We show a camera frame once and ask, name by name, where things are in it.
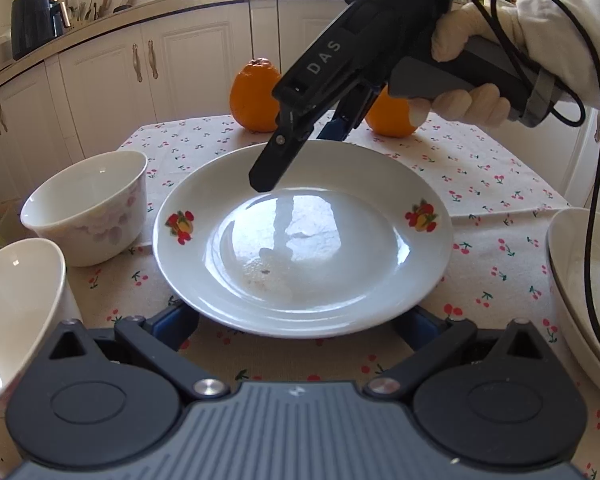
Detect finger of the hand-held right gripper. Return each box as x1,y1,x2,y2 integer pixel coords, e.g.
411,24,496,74
317,85,382,142
248,105,313,192

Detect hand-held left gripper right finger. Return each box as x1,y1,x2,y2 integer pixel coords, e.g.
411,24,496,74
365,306,568,402

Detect person's right hand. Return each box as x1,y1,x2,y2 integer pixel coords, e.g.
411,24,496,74
407,2,529,129

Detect orange with leaf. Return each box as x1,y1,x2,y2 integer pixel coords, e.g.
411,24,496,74
364,87,418,138

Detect cherry print tablecloth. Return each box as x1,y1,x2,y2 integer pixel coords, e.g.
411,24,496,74
0,111,600,480

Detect large white fruit-print plate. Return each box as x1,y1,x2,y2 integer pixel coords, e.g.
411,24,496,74
546,207,600,381

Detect white kitchen cabinets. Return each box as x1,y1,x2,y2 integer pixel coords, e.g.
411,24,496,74
0,0,600,211

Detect kitchen utensils in holder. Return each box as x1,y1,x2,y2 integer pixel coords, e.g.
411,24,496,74
75,0,143,23

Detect black air fryer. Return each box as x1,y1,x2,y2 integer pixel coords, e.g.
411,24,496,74
11,0,73,61

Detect person's right forearm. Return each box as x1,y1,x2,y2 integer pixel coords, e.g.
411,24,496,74
512,0,600,121

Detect white floral bowl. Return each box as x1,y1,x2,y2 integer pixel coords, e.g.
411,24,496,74
20,150,148,267
0,238,83,418

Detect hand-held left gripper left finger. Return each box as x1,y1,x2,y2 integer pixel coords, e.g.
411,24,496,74
35,304,231,403

